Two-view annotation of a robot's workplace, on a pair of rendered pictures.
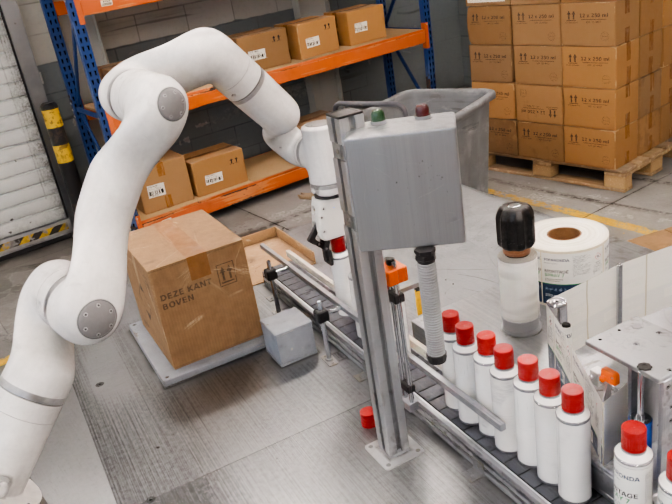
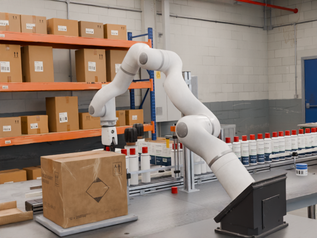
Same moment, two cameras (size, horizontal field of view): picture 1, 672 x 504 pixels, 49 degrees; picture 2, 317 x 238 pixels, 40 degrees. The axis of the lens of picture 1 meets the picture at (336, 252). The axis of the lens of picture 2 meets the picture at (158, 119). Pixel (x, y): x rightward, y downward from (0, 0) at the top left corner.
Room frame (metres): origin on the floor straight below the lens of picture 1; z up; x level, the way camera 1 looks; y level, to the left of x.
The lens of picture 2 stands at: (1.72, 2.31, 1.37)
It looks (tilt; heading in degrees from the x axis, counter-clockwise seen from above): 3 degrees down; 260
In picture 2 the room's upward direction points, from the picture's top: 2 degrees counter-clockwise
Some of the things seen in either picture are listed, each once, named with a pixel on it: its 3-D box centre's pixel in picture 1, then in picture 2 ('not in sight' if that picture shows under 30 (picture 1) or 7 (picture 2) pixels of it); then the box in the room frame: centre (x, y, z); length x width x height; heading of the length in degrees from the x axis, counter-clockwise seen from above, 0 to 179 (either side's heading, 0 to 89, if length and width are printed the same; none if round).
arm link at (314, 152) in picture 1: (322, 151); (106, 107); (1.59, -0.01, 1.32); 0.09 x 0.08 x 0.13; 39
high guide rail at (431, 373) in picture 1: (350, 312); (128, 173); (1.49, -0.01, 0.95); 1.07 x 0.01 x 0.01; 24
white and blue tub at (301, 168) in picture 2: not in sight; (301, 169); (0.35, -0.24, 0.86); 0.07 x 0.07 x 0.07
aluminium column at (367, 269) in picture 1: (371, 298); (187, 131); (1.14, -0.05, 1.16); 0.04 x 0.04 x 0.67; 24
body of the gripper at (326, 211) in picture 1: (332, 211); (108, 134); (1.59, -0.01, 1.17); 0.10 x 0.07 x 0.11; 114
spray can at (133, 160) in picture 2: not in sight; (133, 166); (1.46, -0.07, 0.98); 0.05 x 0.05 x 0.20
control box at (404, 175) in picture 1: (406, 181); (188, 93); (1.11, -0.13, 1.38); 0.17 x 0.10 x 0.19; 79
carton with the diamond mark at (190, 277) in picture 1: (189, 284); (84, 185); (1.73, 0.39, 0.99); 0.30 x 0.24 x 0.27; 25
